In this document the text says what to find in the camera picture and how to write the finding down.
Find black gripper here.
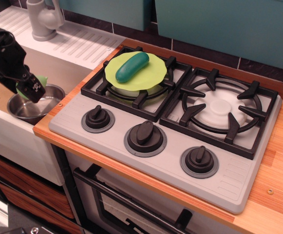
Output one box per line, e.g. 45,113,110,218
0,28,46,103

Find light green toy pear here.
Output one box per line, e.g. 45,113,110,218
16,75,48,100

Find dark green toy cucumber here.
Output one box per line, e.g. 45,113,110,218
115,52,150,83

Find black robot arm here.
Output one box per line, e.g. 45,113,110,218
0,28,45,103

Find small stainless steel pot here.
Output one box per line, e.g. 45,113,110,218
7,84,65,125

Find lime green plastic plate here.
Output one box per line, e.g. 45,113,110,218
105,52,167,91

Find grey toy faucet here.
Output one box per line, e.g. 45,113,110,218
26,0,64,41

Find wood grain drawer front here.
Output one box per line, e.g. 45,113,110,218
0,156,75,220

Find black left stove knob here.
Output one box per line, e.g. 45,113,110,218
81,105,115,134

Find black stove knob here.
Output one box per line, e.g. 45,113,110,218
180,146,219,179
81,105,115,134
124,120,167,157

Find black left burner grate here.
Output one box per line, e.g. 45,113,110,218
81,56,192,122

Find black burner grate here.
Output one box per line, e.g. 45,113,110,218
81,56,192,122
160,68,280,159

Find white left burner cap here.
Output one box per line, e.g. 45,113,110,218
111,85,166,99

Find white burner cap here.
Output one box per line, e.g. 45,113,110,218
194,87,247,129
111,85,166,99

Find black middle stove knob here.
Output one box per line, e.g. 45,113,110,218
124,120,167,157

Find grey toy stove top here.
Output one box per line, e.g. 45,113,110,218
49,58,282,214

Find black right stove knob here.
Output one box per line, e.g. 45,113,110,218
180,146,219,179

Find white right burner cap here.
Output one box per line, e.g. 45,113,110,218
194,87,247,129

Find black right burner grate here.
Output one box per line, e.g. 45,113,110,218
160,68,280,159

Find black oven door handle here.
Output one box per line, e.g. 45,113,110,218
73,168,192,234

